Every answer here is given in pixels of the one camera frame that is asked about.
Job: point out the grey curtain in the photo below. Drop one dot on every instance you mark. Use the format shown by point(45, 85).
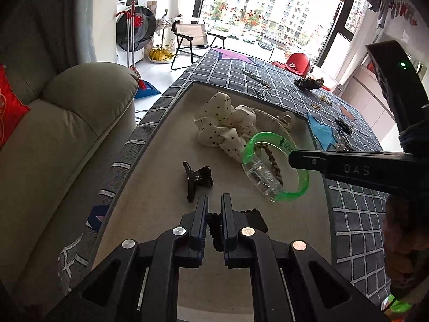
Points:
point(40, 13)

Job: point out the red plastic chair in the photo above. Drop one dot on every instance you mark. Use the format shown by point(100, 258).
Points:
point(298, 63)

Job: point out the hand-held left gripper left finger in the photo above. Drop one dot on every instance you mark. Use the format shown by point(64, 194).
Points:
point(200, 223)

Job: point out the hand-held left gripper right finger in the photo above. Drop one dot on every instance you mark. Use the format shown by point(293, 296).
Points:
point(227, 223)

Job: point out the gold bangle hair clip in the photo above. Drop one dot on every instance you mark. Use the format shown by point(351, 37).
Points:
point(325, 99)

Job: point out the white polka dot scrunchie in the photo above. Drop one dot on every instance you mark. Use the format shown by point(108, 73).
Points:
point(221, 124)

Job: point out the white washing machine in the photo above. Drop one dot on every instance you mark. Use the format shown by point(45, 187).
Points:
point(140, 23)

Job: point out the person's right forearm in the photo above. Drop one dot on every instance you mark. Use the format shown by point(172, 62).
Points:
point(407, 241)

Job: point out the blue dustpan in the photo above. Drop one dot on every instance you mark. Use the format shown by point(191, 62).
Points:
point(149, 90)

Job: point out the small black claw clip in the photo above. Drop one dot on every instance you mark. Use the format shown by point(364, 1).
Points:
point(197, 177)

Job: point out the red embroidered cushion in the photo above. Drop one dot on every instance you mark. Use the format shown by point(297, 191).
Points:
point(10, 107)

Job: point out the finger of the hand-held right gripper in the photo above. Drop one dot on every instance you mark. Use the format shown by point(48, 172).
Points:
point(355, 169)

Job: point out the dark floral scrunchie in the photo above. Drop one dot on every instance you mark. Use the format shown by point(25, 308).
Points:
point(308, 83)

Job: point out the grey checked star tablecloth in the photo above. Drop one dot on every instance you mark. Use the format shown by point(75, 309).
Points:
point(358, 214)

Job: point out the person's right hand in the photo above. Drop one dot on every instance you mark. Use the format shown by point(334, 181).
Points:
point(415, 139)

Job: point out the grey cardboard box tray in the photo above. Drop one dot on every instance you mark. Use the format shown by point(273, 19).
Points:
point(161, 181)

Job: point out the slim black hair clip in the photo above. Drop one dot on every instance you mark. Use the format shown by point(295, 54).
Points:
point(345, 142)

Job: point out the beige sofa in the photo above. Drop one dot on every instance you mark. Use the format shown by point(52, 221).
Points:
point(60, 141)

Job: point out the beige folding chair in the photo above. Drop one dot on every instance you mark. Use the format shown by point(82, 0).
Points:
point(192, 33)

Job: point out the long black claw clip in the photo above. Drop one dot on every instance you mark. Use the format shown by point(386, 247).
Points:
point(345, 125)

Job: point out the black rhinestone barrette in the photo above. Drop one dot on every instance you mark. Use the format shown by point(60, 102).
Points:
point(256, 219)

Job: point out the white low cabinet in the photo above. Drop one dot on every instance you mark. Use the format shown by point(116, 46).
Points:
point(365, 107)

